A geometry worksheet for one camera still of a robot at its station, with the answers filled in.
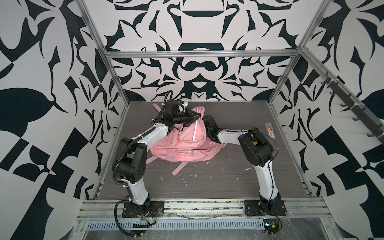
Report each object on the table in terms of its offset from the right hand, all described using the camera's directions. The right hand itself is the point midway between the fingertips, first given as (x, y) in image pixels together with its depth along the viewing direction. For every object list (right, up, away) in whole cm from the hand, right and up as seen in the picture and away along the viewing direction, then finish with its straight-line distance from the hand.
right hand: (182, 135), depth 90 cm
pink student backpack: (+2, -4, -8) cm, 9 cm away
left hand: (+13, +13, -8) cm, 20 cm away
